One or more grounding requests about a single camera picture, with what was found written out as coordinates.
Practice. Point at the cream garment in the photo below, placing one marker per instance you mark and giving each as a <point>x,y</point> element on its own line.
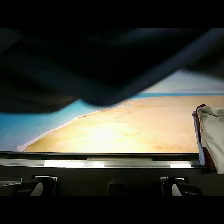
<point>213,136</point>

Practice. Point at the dark blue garment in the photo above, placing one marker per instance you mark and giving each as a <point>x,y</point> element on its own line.
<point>100,66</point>

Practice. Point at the silver frame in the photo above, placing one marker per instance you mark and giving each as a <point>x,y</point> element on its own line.
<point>100,163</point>

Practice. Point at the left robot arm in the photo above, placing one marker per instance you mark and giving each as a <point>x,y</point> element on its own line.
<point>49,186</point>

